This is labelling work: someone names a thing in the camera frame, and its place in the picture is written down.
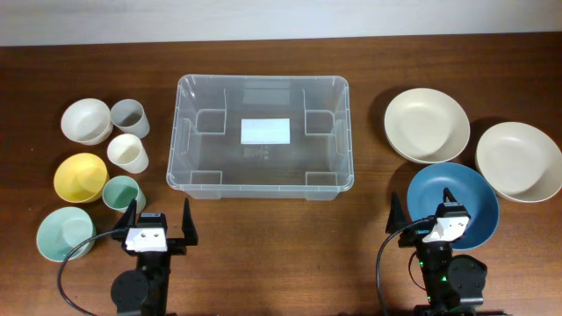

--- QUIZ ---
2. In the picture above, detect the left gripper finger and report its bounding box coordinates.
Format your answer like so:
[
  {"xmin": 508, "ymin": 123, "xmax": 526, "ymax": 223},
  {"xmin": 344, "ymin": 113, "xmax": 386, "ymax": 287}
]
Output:
[
  {"xmin": 114, "ymin": 199, "xmax": 137, "ymax": 229},
  {"xmin": 182, "ymin": 198, "xmax": 197, "ymax": 240}
]

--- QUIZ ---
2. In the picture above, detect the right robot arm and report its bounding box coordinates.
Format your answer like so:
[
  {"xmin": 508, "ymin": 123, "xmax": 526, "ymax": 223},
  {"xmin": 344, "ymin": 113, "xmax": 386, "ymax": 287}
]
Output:
[{"xmin": 385, "ymin": 188, "xmax": 487, "ymax": 315}]

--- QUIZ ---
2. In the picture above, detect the white small bowl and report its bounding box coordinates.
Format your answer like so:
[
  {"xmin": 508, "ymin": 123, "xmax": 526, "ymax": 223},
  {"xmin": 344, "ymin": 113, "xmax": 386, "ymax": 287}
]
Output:
[{"xmin": 61, "ymin": 98, "xmax": 113, "ymax": 146}]

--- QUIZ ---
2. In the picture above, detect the mint green plastic cup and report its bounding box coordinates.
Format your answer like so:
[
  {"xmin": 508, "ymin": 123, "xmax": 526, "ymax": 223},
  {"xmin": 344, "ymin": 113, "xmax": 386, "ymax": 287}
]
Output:
[{"xmin": 102, "ymin": 176, "xmax": 147, "ymax": 212}]

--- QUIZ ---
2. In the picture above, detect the yellow small bowl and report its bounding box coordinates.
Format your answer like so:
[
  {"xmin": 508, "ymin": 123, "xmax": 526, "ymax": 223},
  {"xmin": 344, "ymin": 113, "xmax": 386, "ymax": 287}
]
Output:
[{"xmin": 54, "ymin": 153, "xmax": 110, "ymax": 204}]

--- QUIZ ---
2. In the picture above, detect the white label in bin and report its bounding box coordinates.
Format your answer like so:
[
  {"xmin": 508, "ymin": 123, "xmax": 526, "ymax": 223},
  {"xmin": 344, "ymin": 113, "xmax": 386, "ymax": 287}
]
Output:
[{"xmin": 241, "ymin": 118, "xmax": 291, "ymax": 145}]

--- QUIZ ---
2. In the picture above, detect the blue plate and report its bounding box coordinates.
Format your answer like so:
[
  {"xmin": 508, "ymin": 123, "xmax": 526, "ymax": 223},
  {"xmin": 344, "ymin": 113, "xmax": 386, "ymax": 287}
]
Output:
[{"xmin": 407, "ymin": 162, "xmax": 500, "ymax": 250}]

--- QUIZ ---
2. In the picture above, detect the cream plastic cup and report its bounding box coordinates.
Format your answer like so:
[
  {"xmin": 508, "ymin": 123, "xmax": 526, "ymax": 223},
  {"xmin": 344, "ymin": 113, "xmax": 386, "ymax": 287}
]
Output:
[{"xmin": 107, "ymin": 133, "xmax": 149, "ymax": 174}]

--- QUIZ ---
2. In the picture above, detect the grey plastic cup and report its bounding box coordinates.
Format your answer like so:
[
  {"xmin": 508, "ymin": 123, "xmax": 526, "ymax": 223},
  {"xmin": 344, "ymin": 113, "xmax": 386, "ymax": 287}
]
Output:
[{"xmin": 110, "ymin": 99, "xmax": 150, "ymax": 139}]

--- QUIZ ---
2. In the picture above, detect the mint green small bowl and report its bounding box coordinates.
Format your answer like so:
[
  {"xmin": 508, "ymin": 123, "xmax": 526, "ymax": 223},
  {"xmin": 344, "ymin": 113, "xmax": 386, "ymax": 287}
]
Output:
[{"xmin": 36, "ymin": 206, "xmax": 97, "ymax": 262}]

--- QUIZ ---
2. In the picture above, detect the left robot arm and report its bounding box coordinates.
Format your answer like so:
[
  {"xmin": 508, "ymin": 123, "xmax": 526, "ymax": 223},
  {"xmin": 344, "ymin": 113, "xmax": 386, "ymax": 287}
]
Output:
[{"xmin": 111, "ymin": 200, "xmax": 198, "ymax": 315}]

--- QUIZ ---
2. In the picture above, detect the cream plate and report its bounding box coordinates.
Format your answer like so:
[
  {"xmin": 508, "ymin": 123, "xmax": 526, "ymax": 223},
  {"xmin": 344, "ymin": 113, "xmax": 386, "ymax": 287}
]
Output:
[
  {"xmin": 475, "ymin": 122, "xmax": 561, "ymax": 203},
  {"xmin": 384, "ymin": 88, "xmax": 471, "ymax": 164}
]

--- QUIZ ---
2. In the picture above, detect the clear plastic storage bin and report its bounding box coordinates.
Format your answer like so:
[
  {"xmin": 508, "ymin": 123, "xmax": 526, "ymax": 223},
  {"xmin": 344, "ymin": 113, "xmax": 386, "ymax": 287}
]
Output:
[{"xmin": 166, "ymin": 75, "xmax": 355, "ymax": 200}]

